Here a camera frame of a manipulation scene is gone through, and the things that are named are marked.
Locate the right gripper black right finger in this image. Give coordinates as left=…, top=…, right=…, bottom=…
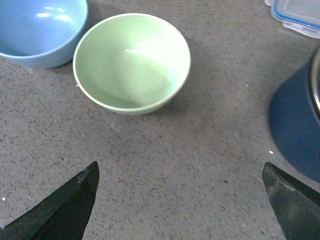
left=262, top=162, right=320, bottom=240

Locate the blue cooking pot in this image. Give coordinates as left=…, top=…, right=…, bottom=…
left=269, top=49, right=320, bottom=182

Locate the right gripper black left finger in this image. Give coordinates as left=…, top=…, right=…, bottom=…
left=0, top=161, right=100, bottom=240

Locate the blue bowl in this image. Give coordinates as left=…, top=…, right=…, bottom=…
left=0, top=0, right=90, bottom=69

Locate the green bowl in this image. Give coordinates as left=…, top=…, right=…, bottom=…
left=72, top=13, right=192, bottom=115

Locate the clear plastic food container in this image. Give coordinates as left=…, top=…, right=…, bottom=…
left=265, top=0, right=320, bottom=39

